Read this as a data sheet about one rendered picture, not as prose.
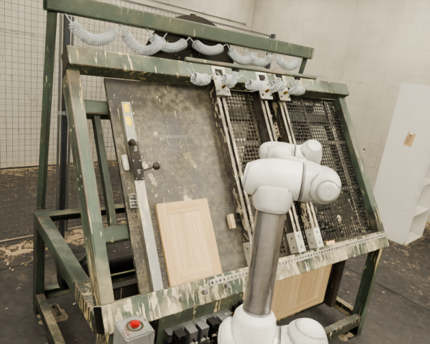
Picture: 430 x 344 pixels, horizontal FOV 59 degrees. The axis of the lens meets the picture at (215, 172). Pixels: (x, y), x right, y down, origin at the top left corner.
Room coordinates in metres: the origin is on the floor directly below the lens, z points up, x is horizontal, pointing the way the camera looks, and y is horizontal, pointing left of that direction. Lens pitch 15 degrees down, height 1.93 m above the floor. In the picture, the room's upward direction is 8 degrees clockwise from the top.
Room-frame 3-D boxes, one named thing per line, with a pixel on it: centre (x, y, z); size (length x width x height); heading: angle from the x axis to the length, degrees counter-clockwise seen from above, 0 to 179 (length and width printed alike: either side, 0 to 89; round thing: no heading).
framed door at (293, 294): (2.40, -0.63, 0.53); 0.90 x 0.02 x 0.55; 128
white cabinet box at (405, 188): (5.06, -2.62, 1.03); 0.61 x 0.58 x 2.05; 134
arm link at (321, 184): (1.22, -0.36, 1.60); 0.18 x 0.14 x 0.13; 173
